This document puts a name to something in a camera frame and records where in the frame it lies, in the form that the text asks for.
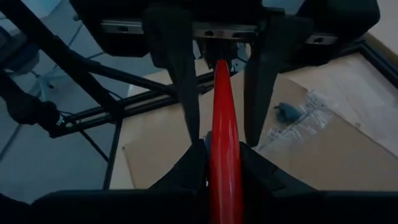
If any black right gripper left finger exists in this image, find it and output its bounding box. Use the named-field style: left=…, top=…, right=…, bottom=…
left=30, top=139, right=211, bottom=224

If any brown cardboard box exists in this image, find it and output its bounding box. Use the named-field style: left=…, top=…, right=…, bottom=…
left=110, top=52, right=398, bottom=190

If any small dark grey scrap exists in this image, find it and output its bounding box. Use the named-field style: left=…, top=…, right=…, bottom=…
left=273, top=101, right=305, bottom=124

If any red box cutter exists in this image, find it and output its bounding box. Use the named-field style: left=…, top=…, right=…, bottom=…
left=208, top=59, right=245, bottom=224

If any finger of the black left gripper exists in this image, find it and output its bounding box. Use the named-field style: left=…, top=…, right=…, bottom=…
left=244, top=15, right=312, bottom=147
left=146, top=11, right=200, bottom=146

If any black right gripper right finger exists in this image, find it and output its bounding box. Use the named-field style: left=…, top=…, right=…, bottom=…
left=239, top=141, right=398, bottom=224

